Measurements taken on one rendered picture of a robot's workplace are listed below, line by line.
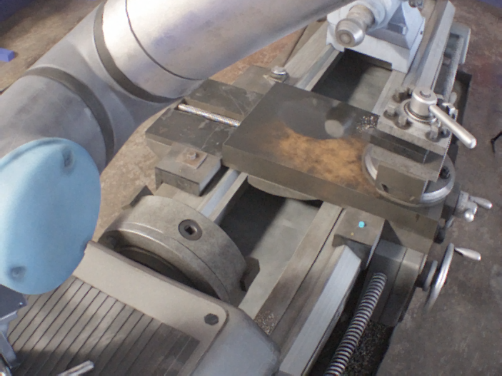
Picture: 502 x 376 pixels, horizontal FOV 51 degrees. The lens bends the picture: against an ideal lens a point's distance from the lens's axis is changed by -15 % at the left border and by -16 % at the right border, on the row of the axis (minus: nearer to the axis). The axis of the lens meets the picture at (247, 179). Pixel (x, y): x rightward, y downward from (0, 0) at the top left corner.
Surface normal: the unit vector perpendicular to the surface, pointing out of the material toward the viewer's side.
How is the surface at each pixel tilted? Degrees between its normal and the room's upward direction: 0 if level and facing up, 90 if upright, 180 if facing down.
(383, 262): 90
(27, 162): 5
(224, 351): 37
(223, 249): 46
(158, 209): 10
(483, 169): 0
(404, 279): 90
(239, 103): 0
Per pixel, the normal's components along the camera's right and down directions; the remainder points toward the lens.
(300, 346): 0.55, -0.40
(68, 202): 0.90, 0.32
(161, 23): -0.49, 0.43
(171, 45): -0.27, 0.71
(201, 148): 0.04, -0.73
